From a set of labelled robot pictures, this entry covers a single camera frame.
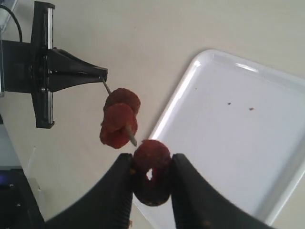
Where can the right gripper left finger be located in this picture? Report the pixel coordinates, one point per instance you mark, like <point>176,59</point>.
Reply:
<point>106,206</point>

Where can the thin metal skewer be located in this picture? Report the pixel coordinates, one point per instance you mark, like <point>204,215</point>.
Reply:
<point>127,127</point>

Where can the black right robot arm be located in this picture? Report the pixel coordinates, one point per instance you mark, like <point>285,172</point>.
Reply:
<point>18,206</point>

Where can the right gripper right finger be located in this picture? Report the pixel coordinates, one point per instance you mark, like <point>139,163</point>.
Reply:
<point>197,205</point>

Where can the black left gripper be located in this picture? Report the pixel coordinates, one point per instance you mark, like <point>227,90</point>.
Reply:
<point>27,66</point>

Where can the dried red fruit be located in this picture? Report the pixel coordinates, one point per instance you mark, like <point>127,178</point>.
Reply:
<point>125,96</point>
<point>151,173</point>
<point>116,118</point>

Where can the white rectangular plastic tray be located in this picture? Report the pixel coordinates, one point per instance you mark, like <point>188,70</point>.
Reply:
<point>242,126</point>

